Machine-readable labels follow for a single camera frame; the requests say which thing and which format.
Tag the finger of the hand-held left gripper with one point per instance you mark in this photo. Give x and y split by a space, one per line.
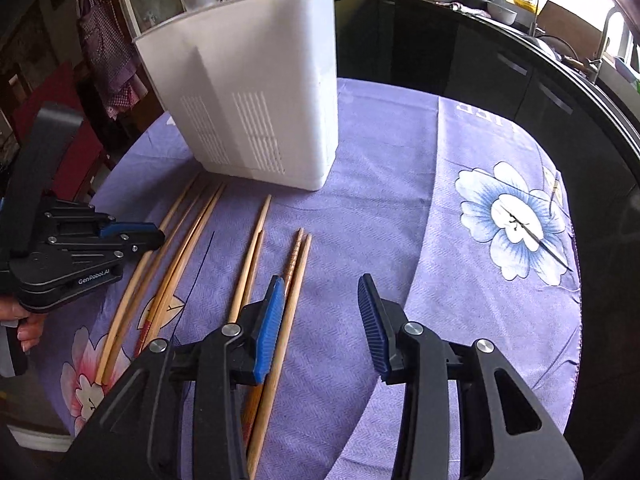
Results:
132 230
145 246

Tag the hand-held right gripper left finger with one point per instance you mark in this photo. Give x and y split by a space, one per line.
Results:
267 330

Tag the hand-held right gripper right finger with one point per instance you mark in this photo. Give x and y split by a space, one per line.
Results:
372 330

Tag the long wooden chopstick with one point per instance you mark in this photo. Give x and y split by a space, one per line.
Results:
210 212
195 212
181 202

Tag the patterned wooden chopstick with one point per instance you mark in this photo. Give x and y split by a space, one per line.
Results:
295 255

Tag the white plastic utensil holder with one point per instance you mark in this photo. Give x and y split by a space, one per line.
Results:
260 60

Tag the person's left hand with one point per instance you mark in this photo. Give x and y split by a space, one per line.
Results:
30 330

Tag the red wooden chair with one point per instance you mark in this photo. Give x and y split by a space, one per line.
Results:
40 85
75 160

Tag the purple floral tablecloth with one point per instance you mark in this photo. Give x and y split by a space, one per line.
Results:
375 210

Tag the checked purple apron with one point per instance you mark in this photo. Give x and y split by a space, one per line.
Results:
102 35

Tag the metal spoon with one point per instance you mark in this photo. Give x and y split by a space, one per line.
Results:
195 0

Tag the dark lower kitchen cabinets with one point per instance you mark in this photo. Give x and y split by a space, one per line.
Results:
425 50

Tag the dish cloth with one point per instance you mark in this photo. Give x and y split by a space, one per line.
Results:
465 8

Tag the white bowl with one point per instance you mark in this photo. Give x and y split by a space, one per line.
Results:
502 12

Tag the small chrome faucet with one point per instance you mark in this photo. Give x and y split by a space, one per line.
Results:
536 15

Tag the yellow sponge holder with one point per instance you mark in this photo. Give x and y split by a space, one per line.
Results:
522 4

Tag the wooden cutting board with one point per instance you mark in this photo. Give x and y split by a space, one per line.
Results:
565 25

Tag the tall chrome faucet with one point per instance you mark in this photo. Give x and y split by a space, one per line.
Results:
605 35

